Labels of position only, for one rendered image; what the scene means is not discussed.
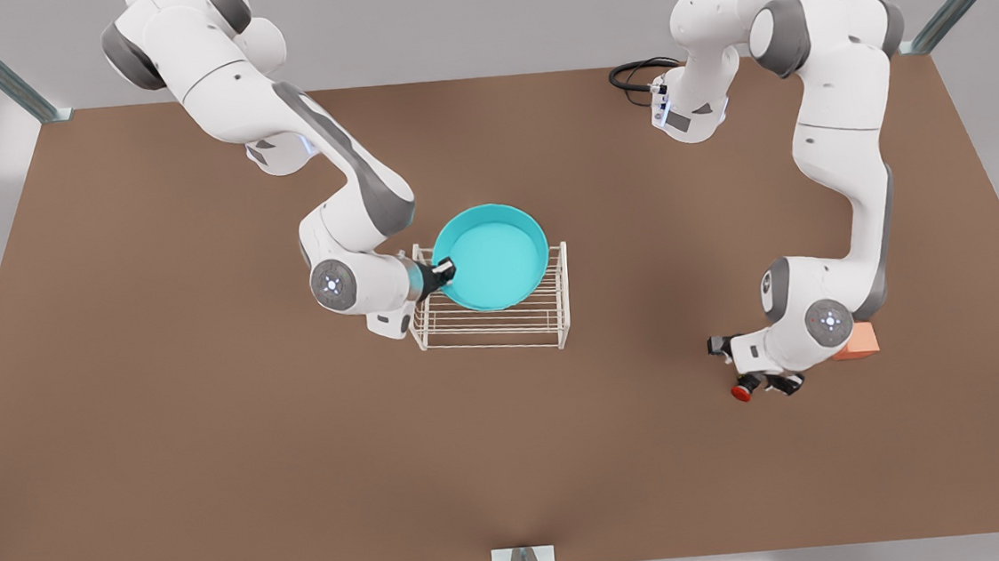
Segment cyan round plate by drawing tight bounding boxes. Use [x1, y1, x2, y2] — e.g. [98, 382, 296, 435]
[427, 199, 555, 317]

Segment orange box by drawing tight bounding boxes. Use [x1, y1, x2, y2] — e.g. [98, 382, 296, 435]
[827, 319, 882, 363]

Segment white wire shelf rack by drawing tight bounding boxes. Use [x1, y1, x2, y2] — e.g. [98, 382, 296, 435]
[403, 232, 576, 363]

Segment black cable loop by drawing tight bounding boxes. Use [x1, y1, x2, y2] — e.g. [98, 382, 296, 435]
[606, 55, 688, 113]

